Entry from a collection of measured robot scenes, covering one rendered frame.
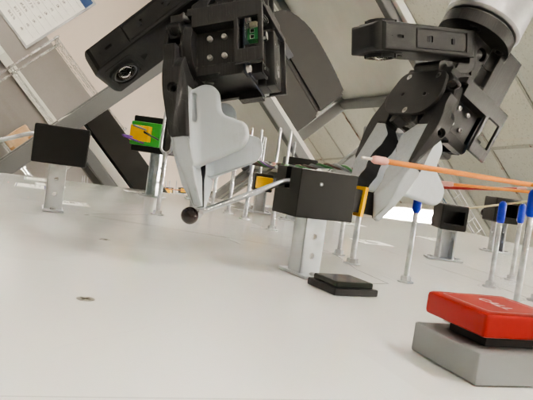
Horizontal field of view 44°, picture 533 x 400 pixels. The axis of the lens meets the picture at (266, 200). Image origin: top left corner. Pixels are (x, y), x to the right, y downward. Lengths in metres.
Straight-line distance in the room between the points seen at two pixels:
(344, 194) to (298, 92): 1.10
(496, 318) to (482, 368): 0.02
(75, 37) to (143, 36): 7.57
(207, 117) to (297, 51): 1.15
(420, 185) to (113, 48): 0.29
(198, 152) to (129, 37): 0.12
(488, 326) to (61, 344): 0.19
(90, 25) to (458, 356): 7.91
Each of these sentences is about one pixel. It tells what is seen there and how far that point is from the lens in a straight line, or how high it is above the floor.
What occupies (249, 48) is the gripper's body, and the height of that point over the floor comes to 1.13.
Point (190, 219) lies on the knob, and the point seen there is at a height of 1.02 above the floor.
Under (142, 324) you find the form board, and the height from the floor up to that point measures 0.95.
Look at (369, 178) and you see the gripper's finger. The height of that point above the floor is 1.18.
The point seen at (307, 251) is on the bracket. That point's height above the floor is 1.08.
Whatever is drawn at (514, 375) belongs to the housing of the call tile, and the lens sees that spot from 0.35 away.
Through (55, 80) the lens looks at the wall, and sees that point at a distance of 8.05.
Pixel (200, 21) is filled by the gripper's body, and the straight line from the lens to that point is 0.53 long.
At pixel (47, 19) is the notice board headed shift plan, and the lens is 8.15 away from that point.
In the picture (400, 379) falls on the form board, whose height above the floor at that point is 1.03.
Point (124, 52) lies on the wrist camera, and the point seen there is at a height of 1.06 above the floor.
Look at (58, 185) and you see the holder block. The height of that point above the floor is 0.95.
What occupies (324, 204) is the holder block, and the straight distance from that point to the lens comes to 0.55.
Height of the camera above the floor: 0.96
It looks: 12 degrees up
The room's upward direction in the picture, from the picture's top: 53 degrees clockwise
